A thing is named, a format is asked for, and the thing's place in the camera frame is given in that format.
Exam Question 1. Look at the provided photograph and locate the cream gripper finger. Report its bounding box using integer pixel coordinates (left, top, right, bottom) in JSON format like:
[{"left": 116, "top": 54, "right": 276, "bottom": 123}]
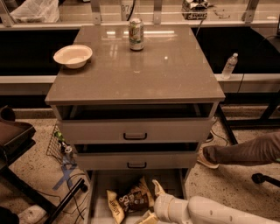
[
  {"left": 135, "top": 210, "right": 158, "bottom": 224},
  {"left": 152, "top": 179, "right": 165, "bottom": 197}
]

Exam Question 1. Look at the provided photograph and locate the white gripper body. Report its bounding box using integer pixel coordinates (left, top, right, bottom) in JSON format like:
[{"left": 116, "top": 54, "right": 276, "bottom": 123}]
[{"left": 154, "top": 193, "right": 174, "bottom": 222}]

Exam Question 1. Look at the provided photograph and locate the brown chip bag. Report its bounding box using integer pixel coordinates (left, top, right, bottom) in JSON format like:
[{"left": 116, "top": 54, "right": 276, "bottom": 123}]
[{"left": 107, "top": 177, "right": 154, "bottom": 224}]

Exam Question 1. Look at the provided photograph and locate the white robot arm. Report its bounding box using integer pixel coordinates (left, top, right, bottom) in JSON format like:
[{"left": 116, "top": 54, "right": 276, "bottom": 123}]
[{"left": 135, "top": 179, "right": 280, "bottom": 224}]

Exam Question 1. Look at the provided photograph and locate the bottom drawer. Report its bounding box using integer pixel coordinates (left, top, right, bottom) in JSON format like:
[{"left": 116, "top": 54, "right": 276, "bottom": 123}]
[{"left": 84, "top": 169, "right": 186, "bottom": 224}]

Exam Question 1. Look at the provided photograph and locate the drawer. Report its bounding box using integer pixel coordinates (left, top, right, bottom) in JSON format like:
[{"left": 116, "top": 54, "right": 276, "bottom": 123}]
[
  {"left": 52, "top": 102, "right": 217, "bottom": 144},
  {"left": 74, "top": 143, "right": 198, "bottom": 170},
  {"left": 84, "top": 169, "right": 186, "bottom": 224}
]

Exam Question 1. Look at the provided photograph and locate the middle drawer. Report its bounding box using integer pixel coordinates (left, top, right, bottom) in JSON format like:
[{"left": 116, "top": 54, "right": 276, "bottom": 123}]
[{"left": 74, "top": 143, "right": 198, "bottom": 170}]

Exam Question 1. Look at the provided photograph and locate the grey drawer cabinet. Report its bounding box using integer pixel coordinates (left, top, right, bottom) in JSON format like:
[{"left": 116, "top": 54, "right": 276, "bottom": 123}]
[{"left": 45, "top": 24, "right": 227, "bottom": 224}]

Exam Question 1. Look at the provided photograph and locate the top drawer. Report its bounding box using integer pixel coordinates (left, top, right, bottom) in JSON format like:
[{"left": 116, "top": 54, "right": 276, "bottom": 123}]
[{"left": 52, "top": 102, "right": 217, "bottom": 144}]

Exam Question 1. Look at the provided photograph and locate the white plastic bag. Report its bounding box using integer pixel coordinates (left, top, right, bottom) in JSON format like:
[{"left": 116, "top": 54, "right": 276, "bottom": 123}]
[{"left": 10, "top": 0, "right": 60, "bottom": 23}]

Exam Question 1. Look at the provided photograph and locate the tan shoe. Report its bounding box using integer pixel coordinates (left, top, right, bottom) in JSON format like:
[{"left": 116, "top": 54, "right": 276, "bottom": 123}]
[{"left": 197, "top": 148, "right": 219, "bottom": 169}]

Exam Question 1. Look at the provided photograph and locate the blue tape cross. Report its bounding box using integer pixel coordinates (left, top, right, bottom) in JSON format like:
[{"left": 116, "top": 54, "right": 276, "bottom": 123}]
[{"left": 52, "top": 163, "right": 77, "bottom": 191}]

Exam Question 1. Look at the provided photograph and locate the black chair base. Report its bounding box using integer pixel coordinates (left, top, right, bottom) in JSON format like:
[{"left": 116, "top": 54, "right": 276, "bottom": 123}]
[{"left": 251, "top": 173, "right": 280, "bottom": 187}]

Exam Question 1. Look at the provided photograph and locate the person's leg in trousers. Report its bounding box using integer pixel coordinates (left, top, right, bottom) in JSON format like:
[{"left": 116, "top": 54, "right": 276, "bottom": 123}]
[{"left": 202, "top": 131, "right": 280, "bottom": 166}]

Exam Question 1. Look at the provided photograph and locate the clear plastic water bottle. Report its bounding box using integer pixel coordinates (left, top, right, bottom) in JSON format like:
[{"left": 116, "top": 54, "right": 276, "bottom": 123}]
[{"left": 221, "top": 53, "right": 238, "bottom": 80}]

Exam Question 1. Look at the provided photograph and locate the black cart on left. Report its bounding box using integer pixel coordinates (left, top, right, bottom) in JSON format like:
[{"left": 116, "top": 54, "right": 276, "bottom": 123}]
[{"left": 0, "top": 106, "right": 86, "bottom": 224}]

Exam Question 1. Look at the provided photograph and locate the white paper bowl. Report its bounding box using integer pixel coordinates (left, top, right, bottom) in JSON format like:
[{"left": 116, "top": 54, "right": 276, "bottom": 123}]
[{"left": 53, "top": 45, "right": 93, "bottom": 69}]

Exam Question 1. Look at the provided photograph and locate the green soda can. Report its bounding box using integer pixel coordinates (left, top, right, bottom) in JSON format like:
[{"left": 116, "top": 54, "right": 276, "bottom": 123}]
[{"left": 129, "top": 17, "right": 144, "bottom": 51}]

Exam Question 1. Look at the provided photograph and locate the black floor cable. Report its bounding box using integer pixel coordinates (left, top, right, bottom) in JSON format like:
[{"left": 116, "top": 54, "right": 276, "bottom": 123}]
[{"left": 34, "top": 173, "right": 88, "bottom": 224}]

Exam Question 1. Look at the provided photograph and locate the wire basket with items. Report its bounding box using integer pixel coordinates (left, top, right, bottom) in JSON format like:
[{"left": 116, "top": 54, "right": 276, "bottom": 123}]
[{"left": 46, "top": 125, "right": 75, "bottom": 165}]

